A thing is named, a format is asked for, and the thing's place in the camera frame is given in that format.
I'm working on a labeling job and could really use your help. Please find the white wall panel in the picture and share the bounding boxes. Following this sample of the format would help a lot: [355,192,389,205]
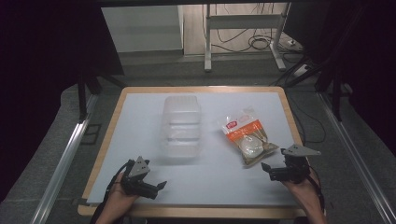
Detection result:
[100,5,184,53]

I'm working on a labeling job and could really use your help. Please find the white metal desk frame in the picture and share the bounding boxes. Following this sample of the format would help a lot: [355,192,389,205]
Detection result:
[203,2,292,73]

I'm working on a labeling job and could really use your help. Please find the clear plastic storage container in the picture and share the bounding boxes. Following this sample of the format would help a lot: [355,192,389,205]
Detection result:
[161,94,203,159]

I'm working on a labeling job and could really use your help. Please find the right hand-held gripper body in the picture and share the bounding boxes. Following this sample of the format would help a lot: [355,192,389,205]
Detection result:
[269,143,322,185]

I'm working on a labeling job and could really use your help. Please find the person's left hand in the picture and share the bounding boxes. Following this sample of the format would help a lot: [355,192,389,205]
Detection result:
[104,172,140,217]

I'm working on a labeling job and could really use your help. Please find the black curtain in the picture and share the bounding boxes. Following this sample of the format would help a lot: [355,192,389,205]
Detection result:
[284,0,396,157]
[0,0,125,203]

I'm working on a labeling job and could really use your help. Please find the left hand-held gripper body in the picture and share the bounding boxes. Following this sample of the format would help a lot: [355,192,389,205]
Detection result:
[120,156,159,201]

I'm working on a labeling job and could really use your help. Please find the black metal stand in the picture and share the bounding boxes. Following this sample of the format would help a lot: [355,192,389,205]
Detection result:
[313,62,354,122]
[77,69,127,123]

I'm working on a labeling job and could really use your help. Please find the orange label food packet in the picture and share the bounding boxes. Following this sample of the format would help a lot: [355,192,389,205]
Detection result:
[218,106,280,166]

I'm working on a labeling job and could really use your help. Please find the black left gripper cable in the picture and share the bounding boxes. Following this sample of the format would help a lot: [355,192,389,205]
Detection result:
[105,160,135,203]

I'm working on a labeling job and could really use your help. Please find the thin black floor cable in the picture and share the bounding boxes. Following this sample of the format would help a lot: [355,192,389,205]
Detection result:
[287,92,327,145]

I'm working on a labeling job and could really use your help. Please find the aluminium floor rail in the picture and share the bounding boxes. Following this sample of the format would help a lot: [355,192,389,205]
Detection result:
[317,91,396,224]
[30,92,100,224]

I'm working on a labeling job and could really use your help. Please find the tangle of black floor cables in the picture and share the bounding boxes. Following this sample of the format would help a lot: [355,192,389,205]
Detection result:
[214,3,304,54]

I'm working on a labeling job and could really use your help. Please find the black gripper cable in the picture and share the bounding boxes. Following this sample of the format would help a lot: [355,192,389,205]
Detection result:
[307,165,327,217]
[105,160,135,203]

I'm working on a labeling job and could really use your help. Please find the white power strip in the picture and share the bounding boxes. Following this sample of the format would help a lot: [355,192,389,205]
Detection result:
[292,63,310,77]

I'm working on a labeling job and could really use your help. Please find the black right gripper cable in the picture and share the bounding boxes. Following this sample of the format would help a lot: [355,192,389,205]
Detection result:
[307,165,327,217]

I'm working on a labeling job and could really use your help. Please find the person's right hand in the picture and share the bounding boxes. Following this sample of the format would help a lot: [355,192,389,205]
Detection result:
[281,173,322,213]

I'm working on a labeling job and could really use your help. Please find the black floor bracket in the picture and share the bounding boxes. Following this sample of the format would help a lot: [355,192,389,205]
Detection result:
[80,123,103,146]

